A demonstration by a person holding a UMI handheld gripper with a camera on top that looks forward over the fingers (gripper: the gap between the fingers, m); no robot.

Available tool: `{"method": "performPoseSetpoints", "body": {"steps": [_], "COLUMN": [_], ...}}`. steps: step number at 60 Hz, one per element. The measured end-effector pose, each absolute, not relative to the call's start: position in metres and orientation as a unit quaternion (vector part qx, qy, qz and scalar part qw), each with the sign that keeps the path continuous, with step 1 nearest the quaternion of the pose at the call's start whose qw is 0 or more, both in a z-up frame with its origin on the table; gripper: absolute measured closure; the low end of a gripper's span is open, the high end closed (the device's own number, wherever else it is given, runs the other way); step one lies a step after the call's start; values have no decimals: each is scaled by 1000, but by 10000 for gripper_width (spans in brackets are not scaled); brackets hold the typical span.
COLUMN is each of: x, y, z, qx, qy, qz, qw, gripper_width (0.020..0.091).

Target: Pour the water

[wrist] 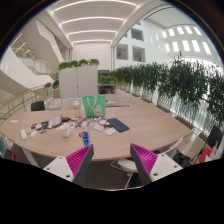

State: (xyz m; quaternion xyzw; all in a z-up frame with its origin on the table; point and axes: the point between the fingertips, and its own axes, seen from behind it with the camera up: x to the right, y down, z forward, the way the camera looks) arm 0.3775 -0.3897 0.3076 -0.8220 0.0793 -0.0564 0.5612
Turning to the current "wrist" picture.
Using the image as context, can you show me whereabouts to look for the small white box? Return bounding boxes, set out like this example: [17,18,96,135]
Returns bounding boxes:
[93,123,106,132]
[104,127,118,137]

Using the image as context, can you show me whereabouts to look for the clear bottle white cap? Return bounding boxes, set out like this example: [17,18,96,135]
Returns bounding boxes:
[72,100,82,120]

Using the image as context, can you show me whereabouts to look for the white chair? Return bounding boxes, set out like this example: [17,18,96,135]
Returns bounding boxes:
[110,135,184,188]

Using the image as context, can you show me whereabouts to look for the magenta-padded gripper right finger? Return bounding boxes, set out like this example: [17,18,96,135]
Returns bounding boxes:
[129,143,184,187]

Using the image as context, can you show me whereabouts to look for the black cable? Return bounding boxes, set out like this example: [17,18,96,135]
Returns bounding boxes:
[71,116,111,129]

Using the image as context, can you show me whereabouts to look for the clear water bottle blue label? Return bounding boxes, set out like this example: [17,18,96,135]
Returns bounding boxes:
[79,124,92,148]

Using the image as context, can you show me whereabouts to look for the white cabinet topped with plants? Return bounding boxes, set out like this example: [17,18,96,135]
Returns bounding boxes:
[58,58,100,100]

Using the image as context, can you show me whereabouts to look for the black chair with red item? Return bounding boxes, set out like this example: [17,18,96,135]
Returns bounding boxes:
[199,124,224,164]

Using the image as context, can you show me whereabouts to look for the row of tall green plants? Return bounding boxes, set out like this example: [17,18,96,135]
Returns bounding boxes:
[109,53,224,128]

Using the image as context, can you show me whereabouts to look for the wooden planter with green plants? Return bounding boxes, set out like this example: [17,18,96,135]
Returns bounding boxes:
[43,79,61,100]

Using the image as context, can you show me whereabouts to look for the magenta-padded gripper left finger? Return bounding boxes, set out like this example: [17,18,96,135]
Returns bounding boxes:
[43,143,95,188]

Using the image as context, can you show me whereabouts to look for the black backpack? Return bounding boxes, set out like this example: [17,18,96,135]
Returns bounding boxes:
[173,150,192,169]

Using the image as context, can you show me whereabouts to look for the long white remote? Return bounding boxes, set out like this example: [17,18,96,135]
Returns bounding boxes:
[20,128,28,141]

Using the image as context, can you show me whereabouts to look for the black office chair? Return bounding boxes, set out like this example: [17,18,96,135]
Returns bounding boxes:
[30,100,46,112]

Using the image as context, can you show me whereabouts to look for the wooden shelf with plants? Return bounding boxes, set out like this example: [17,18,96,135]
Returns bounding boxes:
[97,75,118,95]

